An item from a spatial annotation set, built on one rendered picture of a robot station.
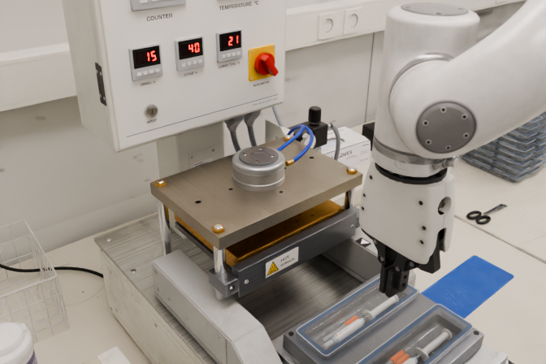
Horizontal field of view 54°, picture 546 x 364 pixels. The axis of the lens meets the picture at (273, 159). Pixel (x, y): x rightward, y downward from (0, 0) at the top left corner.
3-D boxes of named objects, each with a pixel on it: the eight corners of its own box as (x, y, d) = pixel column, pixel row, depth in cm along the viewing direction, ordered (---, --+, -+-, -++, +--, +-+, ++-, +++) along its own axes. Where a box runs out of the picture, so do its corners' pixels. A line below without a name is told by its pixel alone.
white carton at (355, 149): (280, 166, 150) (280, 143, 147) (342, 147, 162) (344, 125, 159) (306, 184, 142) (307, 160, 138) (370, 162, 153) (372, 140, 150)
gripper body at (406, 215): (474, 162, 55) (457, 251, 60) (396, 131, 62) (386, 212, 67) (430, 185, 50) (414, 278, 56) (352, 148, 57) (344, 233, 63)
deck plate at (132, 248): (93, 241, 97) (93, 236, 96) (245, 182, 117) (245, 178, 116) (246, 413, 66) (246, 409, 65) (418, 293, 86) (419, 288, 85)
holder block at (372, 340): (282, 347, 69) (283, 332, 68) (382, 283, 80) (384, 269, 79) (381, 438, 58) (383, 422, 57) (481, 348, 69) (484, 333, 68)
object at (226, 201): (136, 215, 87) (127, 144, 81) (279, 161, 105) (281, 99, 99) (221, 294, 71) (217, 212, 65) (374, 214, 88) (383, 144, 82)
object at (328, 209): (175, 227, 84) (170, 175, 80) (280, 184, 97) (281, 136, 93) (239, 283, 73) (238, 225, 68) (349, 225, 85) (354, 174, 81)
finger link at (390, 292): (431, 253, 60) (422, 299, 63) (408, 240, 62) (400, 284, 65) (413, 265, 58) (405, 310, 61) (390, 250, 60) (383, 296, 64)
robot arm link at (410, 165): (477, 142, 54) (471, 167, 56) (408, 115, 60) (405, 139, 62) (426, 166, 50) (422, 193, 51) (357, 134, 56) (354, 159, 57)
